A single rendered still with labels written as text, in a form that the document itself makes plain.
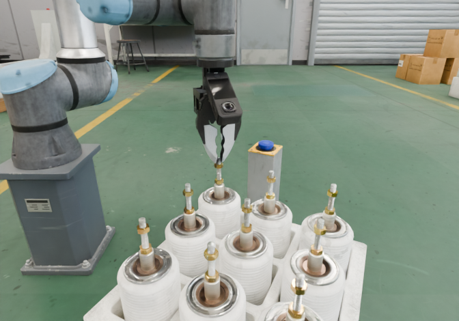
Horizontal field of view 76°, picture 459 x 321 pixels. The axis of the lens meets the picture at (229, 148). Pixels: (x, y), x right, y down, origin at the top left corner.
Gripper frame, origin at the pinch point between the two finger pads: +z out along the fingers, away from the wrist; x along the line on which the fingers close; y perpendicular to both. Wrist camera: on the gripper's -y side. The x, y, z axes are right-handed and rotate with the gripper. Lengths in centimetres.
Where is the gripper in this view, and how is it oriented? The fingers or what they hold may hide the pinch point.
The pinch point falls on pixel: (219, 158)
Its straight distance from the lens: 62.1
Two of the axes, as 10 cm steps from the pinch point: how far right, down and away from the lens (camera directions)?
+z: 0.0, 9.3, 3.8
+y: -3.3, -3.6, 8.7
